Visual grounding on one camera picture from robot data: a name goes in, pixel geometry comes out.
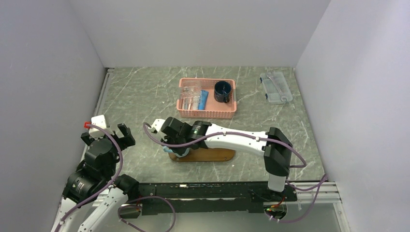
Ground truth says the brown wooden oval tray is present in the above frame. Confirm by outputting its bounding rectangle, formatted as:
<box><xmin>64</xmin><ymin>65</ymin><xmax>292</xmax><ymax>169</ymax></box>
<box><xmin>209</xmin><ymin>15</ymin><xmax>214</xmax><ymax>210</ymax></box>
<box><xmin>168</xmin><ymin>148</ymin><xmax>235</xmax><ymax>162</ymax></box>

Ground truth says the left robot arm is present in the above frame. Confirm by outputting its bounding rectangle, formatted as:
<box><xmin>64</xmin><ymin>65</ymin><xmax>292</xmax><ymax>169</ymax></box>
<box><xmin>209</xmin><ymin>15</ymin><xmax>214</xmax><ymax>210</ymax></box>
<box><xmin>52</xmin><ymin>123</ymin><xmax>139</xmax><ymax>232</ymax></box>

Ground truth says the clear acrylic holder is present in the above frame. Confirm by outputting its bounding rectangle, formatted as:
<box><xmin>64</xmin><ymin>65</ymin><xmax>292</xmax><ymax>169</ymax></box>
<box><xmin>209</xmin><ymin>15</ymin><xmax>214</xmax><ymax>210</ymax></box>
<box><xmin>180</xmin><ymin>80</ymin><xmax>202</xmax><ymax>110</ymax></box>

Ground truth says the pink plastic basket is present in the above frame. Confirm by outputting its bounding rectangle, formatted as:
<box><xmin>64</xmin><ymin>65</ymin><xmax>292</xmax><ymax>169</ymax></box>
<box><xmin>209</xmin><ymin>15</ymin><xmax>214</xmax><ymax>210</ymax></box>
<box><xmin>176</xmin><ymin>78</ymin><xmax>237</xmax><ymax>119</ymax></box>

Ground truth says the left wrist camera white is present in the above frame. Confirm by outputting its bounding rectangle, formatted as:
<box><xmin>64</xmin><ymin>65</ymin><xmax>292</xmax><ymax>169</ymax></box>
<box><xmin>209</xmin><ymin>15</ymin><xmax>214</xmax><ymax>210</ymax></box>
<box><xmin>84</xmin><ymin>115</ymin><xmax>113</xmax><ymax>139</ymax></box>

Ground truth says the clear plastic storage box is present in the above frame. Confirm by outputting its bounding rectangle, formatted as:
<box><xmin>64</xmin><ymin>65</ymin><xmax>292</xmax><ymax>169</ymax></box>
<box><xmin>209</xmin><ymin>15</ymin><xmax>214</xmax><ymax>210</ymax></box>
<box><xmin>260</xmin><ymin>72</ymin><xmax>293</xmax><ymax>104</ymax></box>

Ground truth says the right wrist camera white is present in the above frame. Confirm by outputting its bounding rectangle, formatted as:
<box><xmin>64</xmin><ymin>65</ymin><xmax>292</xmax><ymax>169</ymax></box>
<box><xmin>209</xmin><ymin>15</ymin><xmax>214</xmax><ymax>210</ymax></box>
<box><xmin>150</xmin><ymin>119</ymin><xmax>165</xmax><ymax>134</ymax></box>

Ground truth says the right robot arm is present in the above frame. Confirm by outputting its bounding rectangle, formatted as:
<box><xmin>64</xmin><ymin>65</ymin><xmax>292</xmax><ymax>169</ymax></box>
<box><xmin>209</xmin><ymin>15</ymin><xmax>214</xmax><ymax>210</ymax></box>
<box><xmin>153</xmin><ymin>117</ymin><xmax>293</xmax><ymax>201</ymax></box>

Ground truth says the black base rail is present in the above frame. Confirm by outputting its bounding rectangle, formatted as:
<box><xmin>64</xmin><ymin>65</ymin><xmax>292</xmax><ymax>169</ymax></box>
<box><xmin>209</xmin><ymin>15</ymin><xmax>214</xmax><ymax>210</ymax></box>
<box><xmin>139</xmin><ymin>181</ymin><xmax>297</xmax><ymax>216</ymax></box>

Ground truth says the blue toothpaste tube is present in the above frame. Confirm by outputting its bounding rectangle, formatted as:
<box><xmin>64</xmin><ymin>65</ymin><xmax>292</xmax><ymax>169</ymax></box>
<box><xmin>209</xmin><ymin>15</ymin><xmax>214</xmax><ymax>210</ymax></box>
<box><xmin>198</xmin><ymin>90</ymin><xmax>209</xmax><ymax>110</ymax></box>

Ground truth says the light blue mug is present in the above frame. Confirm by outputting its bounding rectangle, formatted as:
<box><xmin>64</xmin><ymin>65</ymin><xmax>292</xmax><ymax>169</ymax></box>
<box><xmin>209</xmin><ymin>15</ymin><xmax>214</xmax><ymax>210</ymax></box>
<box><xmin>162</xmin><ymin>146</ymin><xmax>190</xmax><ymax>158</ymax></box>

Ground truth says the dark blue mug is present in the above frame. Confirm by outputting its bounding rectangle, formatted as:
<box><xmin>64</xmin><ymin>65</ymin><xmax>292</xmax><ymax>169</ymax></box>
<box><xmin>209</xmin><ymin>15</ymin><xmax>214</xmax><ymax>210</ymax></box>
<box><xmin>214</xmin><ymin>81</ymin><xmax>232</xmax><ymax>103</ymax></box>

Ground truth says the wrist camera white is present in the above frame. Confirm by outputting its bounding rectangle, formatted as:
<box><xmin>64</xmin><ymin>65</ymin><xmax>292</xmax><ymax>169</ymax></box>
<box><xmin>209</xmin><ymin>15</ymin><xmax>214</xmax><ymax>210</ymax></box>
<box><xmin>84</xmin><ymin>115</ymin><xmax>113</xmax><ymax>139</ymax></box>
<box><xmin>150</xmin><ymin>119</ymin><xmax>165</xmax><ymax>134</ymax></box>

